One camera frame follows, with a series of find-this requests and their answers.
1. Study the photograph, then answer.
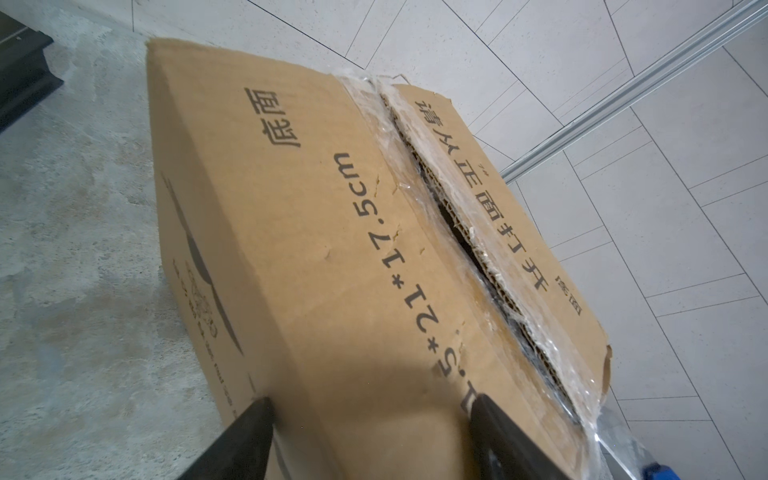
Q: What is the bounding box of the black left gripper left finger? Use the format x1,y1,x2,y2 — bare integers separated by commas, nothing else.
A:
178,397,275,480

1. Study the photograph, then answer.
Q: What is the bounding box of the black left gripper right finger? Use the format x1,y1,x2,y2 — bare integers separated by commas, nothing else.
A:
469,394,569,480

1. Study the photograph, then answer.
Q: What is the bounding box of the blue box cutter knife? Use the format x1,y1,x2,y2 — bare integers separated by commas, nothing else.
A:
596,407,682,480

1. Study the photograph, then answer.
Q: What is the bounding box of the brown cardboard express box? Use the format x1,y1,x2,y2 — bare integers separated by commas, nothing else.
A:
145,37,613,480

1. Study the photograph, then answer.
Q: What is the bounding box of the clear packing tape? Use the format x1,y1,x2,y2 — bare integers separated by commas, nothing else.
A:
339,74,612,479

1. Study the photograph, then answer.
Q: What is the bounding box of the black white chessboard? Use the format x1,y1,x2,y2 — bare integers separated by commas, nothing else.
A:
1,13,64,132

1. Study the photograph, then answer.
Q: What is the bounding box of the aluminium corner post right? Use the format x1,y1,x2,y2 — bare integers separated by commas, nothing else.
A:
501,0,767,183

